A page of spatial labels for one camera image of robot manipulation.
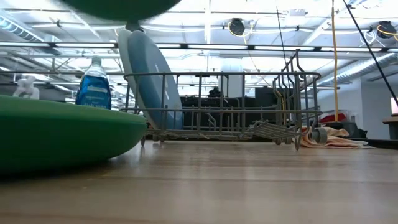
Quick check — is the grey wire dish rack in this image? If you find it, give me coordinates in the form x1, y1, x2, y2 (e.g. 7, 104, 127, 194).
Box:
119, 49, 329, 152

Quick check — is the peach waffle towel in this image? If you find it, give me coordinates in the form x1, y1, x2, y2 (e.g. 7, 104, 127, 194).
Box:
300, 126, 369, 149

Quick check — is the black cabinet row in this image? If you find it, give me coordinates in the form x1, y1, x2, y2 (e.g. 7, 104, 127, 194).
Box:
180, 86, 301, 130

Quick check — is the teal plate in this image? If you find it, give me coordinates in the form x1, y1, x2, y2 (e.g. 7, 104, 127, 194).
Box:
60, 0, 182, 22

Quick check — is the silver ribbed ceiling duct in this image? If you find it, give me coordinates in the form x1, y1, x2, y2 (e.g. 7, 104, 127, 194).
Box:
0, 9, 63, 57

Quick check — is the black hanging cable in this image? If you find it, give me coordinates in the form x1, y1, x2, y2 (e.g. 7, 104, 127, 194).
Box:
341, 0, 398, 108

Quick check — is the blue dish soap bottle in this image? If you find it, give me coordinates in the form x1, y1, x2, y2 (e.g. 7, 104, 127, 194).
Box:
75, 55, 112, 110

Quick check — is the white ceiling duct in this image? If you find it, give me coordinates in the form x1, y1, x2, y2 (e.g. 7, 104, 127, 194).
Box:
320, 52, 398, 87

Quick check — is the wooden side desk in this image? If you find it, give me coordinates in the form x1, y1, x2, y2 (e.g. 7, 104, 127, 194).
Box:
382, 115, 398, 141

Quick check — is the dark green plate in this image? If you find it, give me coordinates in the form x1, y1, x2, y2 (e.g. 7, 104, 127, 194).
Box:
0, 118, 147, 175

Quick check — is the red flat object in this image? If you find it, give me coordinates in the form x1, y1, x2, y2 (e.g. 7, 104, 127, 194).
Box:
319, 112, 348, 124

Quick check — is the long ceiling light rail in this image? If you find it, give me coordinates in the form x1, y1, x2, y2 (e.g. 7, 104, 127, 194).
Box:
0, 41, 398, 53

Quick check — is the yellow hanging cable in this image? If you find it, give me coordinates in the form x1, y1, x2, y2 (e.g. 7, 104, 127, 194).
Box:
330, 0, 340, 123

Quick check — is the pale blue plate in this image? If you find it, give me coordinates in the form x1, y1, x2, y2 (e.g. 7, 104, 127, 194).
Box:
117, 28, 150, 124

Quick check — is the white building column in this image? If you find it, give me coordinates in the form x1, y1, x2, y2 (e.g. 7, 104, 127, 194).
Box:
219, 58, 244, 98

